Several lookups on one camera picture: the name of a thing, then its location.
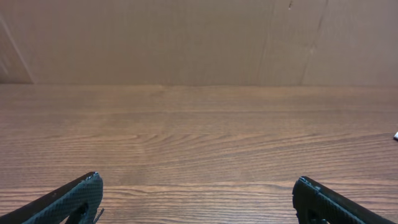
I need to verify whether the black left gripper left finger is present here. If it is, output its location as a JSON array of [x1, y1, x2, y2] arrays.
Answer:
[[1, 172, 103, 224]]

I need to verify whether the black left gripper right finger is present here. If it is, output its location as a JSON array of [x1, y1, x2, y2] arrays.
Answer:
[[292, 176, 395, 224]]

